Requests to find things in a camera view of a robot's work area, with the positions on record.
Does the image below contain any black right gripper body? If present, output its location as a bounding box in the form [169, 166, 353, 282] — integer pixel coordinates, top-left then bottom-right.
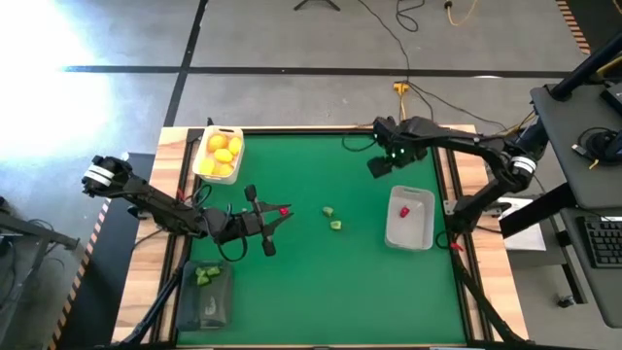
[366, 116, 430, 179]

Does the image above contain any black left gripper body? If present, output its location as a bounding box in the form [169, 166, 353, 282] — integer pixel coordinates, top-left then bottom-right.
[225, 184, 277, 259]

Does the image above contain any pale grey plastic basket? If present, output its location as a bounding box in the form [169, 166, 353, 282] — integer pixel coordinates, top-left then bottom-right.
[384, 185, 436, 252]

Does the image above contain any white plastic basket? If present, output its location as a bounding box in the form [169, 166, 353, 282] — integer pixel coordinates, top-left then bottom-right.
[191, 124, 246, 186]

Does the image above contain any green table mat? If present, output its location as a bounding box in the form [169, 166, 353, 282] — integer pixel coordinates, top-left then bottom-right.
[177, 134, 467, 347]

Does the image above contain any dark transparent plastic basket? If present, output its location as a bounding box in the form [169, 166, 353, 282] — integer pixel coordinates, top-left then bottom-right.
[175, 260, 233, 333]

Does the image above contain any black round stand base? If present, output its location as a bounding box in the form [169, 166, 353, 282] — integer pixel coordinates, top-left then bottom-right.
[509, 118, 551, 159]

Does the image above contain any white paper sheet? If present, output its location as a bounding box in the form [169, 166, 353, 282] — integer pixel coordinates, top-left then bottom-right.
[502, 196, 549, 253]

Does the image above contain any black tripod foot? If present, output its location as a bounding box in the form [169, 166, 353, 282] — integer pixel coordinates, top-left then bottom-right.
[293, 0, 341, 12]

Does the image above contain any black desk support beam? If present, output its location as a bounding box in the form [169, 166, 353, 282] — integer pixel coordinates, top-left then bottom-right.
[500, 182, 579, 239]

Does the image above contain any dark grey desk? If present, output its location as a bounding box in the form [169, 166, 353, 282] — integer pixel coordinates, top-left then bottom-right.
[529, 81, 622, 330]

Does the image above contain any black striped-edge floor mat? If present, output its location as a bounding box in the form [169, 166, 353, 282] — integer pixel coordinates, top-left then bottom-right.
[555, 0, 622, 55]
[48, 151, 156, 350]

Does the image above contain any black pole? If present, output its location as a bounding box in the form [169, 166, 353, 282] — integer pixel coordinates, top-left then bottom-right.
[550, 28, 622, 102]

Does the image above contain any black metal stand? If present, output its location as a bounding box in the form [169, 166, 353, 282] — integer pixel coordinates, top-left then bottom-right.
[0, 195, 82, 350]

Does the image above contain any black keyboard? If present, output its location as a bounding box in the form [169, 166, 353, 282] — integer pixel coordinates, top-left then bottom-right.
[576, 215, 622, 269]

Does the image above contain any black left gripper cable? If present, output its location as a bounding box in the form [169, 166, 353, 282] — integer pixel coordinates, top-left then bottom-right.
[216, 231, 250, 264]

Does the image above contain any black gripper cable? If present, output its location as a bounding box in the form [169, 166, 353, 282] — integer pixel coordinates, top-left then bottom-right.
[341, 133, 378, 154]
[216, 231, 250, 264]

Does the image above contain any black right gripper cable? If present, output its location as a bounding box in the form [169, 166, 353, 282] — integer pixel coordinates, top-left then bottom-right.
[341, 133, 378, 154]

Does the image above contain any yellow extension cord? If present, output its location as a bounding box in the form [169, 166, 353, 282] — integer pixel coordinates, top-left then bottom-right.
[392, 81, 411, 121]

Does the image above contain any looped black floor cable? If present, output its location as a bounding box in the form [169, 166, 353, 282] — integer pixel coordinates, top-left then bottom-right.
[394, 0, 427, 34]

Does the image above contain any long black floor cable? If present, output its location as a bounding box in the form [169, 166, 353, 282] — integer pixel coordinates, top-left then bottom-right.
[357, 0, 412, 85]

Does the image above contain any black diagonal frame strut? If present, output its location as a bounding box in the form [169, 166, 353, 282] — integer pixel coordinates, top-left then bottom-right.
[454, 264, 534, 347]
[118, 264, 190, 347]

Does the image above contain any yellow cable with plug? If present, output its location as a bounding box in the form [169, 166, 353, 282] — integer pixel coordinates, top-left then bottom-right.
[442, 0, 480, 28]

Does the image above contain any coiled black cable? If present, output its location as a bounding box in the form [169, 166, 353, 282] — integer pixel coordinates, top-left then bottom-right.
[571, 125, 622, 167]

